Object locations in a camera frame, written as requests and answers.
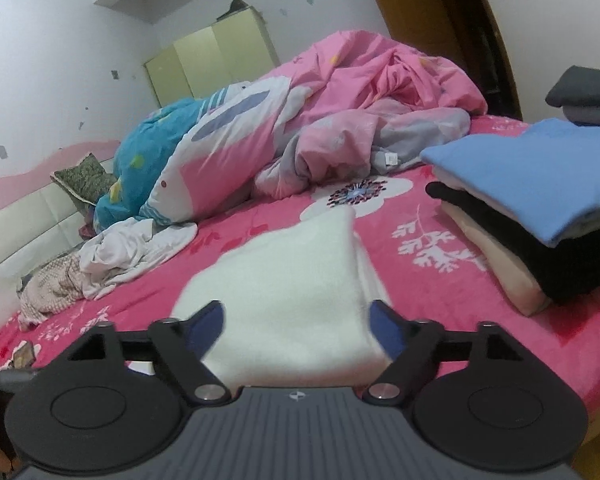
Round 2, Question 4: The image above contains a white pink printed pillow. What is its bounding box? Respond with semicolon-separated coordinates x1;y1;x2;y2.
140;77;306;226

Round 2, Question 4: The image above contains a beige dotted garment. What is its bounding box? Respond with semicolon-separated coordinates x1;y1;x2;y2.
16;252;88;332

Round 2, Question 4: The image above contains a pink white bed headboard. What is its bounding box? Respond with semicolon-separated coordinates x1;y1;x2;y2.
0;140;126;341

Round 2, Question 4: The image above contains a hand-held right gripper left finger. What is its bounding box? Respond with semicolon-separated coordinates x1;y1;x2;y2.
67;300;233;406

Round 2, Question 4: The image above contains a white shirt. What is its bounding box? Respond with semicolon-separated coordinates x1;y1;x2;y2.
77;219;199;301

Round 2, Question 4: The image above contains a blue printed quilt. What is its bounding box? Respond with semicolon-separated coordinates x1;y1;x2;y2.
94;97;211;233

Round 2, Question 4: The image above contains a dark red cloth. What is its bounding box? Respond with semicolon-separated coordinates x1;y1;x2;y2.
79;205;101;241

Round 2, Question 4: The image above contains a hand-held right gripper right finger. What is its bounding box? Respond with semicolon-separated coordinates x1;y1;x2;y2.
361;299;523;406

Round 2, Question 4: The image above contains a pink floral blanket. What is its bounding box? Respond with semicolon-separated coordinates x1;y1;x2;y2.
0;115;600;441

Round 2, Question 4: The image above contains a green patterned pillow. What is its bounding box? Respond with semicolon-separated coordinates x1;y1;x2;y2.
50;154;118;206

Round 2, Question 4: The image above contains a cream fleece garment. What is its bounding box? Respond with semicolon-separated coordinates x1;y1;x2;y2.
172;207;396;396

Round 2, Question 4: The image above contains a pale pink grey quilt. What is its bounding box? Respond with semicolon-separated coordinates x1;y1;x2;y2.
252;97;473;200

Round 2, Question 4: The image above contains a beige folded garment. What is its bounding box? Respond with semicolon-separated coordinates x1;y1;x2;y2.
440;202;553;317

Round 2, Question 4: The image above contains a blue-grey folded garment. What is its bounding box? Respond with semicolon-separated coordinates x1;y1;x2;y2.
562;102;600;131

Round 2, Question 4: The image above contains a dark bag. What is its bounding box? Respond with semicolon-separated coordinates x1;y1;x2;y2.
215;0;258;23

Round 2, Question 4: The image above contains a pink crumpled quilt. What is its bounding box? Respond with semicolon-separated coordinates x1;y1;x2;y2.
257;30;488;121

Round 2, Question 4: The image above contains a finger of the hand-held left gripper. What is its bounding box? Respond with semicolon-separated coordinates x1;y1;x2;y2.
0;367;38;391

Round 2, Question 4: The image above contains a pale yellow wardrobe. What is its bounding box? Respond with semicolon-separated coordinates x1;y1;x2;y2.
144;6;281;108

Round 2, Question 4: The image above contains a dark grey folded garment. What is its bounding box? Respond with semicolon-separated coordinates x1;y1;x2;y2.
545;65;600;108

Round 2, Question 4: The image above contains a stack of folded clothes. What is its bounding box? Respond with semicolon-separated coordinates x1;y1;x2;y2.
420;119;600;248

